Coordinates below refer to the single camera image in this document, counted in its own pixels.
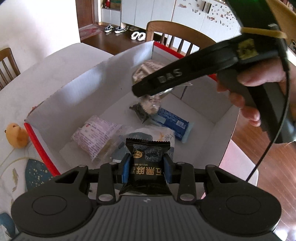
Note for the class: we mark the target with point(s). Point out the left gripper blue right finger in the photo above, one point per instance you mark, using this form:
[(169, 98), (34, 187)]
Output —
[(168, 168)]

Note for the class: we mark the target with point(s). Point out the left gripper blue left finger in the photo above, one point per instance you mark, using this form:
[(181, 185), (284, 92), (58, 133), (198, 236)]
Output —
[(123, 169)]

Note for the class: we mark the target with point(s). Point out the black sesame snack packet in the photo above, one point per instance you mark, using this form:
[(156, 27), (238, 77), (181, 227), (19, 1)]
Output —
[(146, 167)]

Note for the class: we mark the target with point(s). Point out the person's right hand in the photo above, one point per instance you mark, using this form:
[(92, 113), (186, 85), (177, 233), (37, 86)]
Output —
[(267, 71)]

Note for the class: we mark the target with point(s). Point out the white blue snack packet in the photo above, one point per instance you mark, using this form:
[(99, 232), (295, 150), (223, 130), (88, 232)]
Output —
[(156, 133)]

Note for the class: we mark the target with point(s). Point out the blue biscuit packet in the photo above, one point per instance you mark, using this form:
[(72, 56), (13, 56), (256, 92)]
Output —
[(181, 127)]

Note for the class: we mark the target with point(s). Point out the pink printed snack packet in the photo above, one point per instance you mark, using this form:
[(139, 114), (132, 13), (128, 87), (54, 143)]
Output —
[(94, 135)]

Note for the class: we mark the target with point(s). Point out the white shoe cabinet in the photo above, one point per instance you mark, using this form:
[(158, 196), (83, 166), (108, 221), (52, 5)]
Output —
[(212, 18)]

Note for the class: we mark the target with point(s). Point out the red and white cardboard box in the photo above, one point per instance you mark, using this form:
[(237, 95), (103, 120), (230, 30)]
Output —
[(106, 91)]

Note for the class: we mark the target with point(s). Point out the wooden chair near box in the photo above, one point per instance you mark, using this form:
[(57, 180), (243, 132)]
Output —
[(180, 31)]

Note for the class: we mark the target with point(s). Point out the decorated blue table mat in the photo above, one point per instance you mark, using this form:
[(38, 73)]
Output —
[(22, 170)]

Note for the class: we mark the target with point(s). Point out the crumpled silver snack wrapper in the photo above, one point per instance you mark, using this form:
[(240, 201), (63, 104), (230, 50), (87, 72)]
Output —
[(145, 69)]

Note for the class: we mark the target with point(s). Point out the white slippers pair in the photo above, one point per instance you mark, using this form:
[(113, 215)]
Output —
[(139, 36)]

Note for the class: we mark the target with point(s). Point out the dark sneakers pair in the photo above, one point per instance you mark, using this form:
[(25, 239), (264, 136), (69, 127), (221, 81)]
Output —
[(116, 30)]

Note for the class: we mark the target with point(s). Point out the wooden chair at table end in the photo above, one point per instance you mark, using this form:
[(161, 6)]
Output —
[(9, 68)]

